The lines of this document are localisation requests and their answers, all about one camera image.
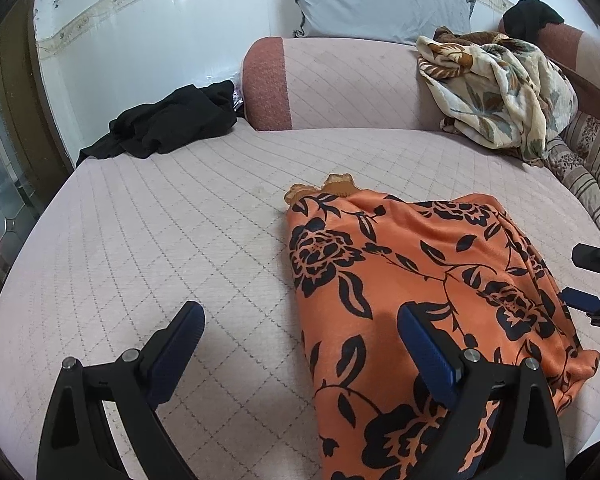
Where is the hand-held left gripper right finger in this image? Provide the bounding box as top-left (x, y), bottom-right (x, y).
top-left (397, 302), bottom-right (567, 480)

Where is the orange black floral garment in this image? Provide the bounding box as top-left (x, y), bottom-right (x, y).
top-left (284, 172), bottom-right (600, 480)

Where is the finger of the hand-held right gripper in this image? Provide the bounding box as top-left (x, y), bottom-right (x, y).
top-left (560, 287), bottom-right (600, 331)
top-left (571, 242), bottom-right (600, 279)

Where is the cream floral blanket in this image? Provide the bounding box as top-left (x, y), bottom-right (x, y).
top-left (416, 27), bottom-right (579, 166)

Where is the grey pillow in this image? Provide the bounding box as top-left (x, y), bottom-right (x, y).
top-left (290, 0), bottom-right (473, 46)

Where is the small black cloth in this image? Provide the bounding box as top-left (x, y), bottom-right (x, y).
top-left (504, 0), bottom-right (566, 41)

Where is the wooden door with leaded glass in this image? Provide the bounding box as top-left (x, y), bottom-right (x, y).
top-left (0, 10), bottom-right (76, 281)

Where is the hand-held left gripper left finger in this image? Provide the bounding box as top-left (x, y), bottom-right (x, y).
top-left (36, 301), bottom-right (207, 480)

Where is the pink quilted sofa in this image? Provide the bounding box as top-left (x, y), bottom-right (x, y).
top-left (0, 15), bottom-right (600, 480)

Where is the striped floral cushion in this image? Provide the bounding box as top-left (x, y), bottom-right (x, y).
top-left (545, 110), bottom-right (600, 251)

